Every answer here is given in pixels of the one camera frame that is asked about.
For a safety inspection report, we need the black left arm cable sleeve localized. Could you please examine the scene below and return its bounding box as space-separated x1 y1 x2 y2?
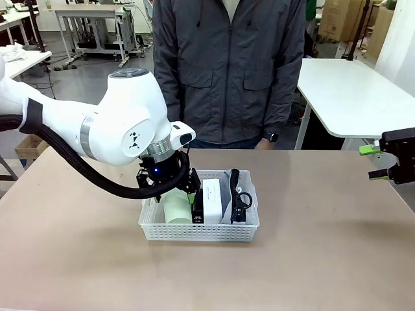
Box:
0 115 193 200

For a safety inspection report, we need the grey campus pencil case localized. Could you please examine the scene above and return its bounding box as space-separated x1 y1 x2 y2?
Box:
220 168 257 225

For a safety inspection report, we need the large brown cardboard box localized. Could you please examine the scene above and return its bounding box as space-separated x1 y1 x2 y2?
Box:
317 0 370 43

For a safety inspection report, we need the person in green shirt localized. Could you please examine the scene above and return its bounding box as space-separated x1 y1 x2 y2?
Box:
305 0 318 21

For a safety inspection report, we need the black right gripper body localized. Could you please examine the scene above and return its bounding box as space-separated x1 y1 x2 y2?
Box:
378 127 415 186

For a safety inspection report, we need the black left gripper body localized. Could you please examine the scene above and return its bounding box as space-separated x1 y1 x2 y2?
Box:
139 151 189 192

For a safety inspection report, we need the white desk with metal legs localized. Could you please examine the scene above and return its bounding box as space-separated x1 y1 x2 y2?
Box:
47 3 131 68

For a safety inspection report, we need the black office chair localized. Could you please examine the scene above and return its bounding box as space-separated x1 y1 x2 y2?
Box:
303 30 316 60

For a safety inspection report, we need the white table with cloth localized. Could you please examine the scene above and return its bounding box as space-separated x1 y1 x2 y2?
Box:
3 50 53 79

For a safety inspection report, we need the pale green plastic cup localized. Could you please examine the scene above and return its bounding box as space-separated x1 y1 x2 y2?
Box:
161 190 193 225

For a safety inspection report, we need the person in grey jacket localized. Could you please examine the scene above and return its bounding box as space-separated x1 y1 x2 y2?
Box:
152 0 307 150

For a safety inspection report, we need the crumpled white cloth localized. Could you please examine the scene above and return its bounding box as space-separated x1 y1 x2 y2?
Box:
0 44 29 63

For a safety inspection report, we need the distant white table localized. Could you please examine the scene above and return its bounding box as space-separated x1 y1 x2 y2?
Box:
0 9 40 47

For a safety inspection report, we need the white rectangular box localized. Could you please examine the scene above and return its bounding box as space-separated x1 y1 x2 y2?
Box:
202 178 225 225

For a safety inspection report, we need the person's left hand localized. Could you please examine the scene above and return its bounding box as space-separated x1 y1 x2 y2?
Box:
254 137 275 150

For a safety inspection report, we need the white perforated plastic basket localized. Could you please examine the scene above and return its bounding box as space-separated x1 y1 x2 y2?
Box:
138 169 261 242

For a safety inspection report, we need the small open cardboard box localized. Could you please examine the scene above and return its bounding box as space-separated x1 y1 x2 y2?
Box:
14 133 50 161

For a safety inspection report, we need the large white table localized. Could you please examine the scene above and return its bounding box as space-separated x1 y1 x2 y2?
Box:
293 58 415 150

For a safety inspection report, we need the black tripod stand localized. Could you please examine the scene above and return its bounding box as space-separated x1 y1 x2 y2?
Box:
343 0 372 62

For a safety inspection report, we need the narrow brown cardboard box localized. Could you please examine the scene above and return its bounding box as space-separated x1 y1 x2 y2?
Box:
368 5 395 63

